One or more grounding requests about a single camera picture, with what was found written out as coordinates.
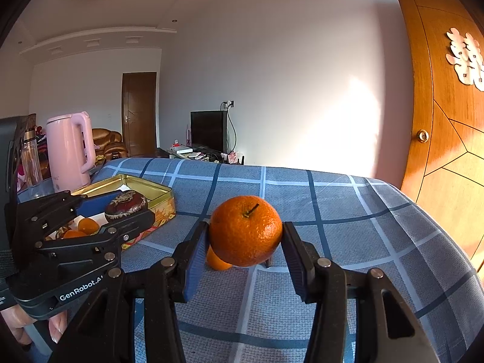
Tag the white box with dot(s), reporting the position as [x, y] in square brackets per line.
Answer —
[181, 149]

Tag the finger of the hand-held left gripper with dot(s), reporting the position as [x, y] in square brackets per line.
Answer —
[49, 211]
[83, 247]

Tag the brown mangosteen piece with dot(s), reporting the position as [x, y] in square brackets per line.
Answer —
[126, 204]

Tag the blue plaid tablecloth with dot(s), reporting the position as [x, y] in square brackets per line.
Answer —
[340, 215]

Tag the brown leather sofa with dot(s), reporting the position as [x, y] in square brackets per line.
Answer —
[109, 143]

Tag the orange with stem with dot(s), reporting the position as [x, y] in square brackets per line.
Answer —
[245, 230]

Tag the pink electric kettle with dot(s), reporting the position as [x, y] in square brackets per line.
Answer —
[68, 151]

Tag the smooth orange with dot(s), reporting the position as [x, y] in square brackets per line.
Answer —
[73, 235]
[89, 225]
[217, 262]

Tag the person's left hand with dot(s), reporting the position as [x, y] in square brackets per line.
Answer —
[15, 317]

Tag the dark brown door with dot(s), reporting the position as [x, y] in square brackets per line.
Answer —
[140, 113]

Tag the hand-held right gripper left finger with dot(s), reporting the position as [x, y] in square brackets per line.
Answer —
[196, 262]

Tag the clear bottle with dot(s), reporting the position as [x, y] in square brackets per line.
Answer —
[32, 158]

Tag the orange wooden door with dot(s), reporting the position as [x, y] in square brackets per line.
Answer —
[446, 140]

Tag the black television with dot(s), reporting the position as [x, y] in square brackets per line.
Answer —
[208, 130]

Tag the dark tv stand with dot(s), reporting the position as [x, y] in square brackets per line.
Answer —
[166, 154]

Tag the brass door knob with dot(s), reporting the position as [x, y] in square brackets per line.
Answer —
[422, 135]

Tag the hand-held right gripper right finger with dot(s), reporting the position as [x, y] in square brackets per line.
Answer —
[295, 261]

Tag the pink paper door decoration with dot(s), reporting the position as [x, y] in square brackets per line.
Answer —
[467, 58]

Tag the gold rectangular tin box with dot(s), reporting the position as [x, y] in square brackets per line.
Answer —
[158, 204]

